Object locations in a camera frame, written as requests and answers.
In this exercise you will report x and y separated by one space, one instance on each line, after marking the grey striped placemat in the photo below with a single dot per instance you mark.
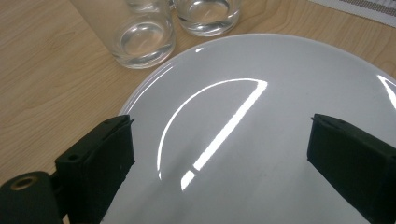
367 7

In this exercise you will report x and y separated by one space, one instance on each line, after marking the white round plate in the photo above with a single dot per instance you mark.
249 193

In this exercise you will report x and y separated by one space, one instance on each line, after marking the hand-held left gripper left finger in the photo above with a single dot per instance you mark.
93 168

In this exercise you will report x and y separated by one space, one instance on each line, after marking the clear drinking glass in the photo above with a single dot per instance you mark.
143 40
207 15

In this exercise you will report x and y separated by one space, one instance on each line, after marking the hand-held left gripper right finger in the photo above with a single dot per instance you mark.
358 168

